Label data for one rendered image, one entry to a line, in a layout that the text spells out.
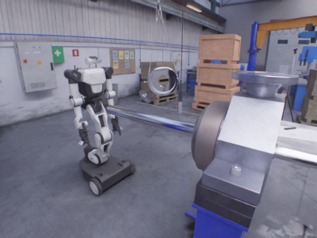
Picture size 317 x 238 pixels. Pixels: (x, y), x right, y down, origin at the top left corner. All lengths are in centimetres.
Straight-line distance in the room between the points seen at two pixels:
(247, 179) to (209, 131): 26
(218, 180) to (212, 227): 22
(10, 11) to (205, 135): 531
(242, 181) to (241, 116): 24
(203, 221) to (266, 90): 56
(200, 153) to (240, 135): 21
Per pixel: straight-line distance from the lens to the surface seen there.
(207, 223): 76
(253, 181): 63
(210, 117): 79
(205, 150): 78
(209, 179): 62
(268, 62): 1409
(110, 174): 220
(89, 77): 193
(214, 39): 520
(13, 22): 553
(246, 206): 63
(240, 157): 68
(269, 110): 73
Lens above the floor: 147
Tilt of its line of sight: 19 degrees down
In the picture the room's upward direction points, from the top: straight up
